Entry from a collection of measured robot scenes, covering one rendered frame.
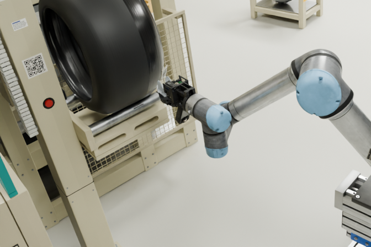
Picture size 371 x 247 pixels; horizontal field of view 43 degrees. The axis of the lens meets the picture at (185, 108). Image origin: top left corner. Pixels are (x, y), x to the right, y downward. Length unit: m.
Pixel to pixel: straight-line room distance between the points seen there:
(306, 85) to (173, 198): 1.66
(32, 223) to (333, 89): 0.81
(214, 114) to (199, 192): 1.43
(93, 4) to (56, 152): 0.62
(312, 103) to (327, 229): 1.36
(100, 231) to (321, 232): 1.10
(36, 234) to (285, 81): 0.82
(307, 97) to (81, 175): 1.09
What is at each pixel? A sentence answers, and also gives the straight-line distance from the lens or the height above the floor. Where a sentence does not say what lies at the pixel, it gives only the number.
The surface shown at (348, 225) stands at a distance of 1.90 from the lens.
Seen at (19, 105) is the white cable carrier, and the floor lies 1.09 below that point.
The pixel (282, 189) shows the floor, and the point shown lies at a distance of 2.77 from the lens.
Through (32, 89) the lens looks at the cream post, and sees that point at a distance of 1.78.
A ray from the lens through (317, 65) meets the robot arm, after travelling 1.33.
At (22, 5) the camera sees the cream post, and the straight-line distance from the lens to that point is 1.69.
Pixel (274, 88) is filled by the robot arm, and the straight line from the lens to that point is 1.48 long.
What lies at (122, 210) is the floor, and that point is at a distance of 2.81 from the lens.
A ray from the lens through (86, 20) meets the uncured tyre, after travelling 1.66.
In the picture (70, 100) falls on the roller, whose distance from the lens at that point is 2.11.
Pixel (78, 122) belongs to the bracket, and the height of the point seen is 0.95.
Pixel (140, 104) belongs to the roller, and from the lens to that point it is 1.94.
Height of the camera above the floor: 1.93
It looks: 33 degrees down
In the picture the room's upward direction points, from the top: 10 degrees counter-clockwise
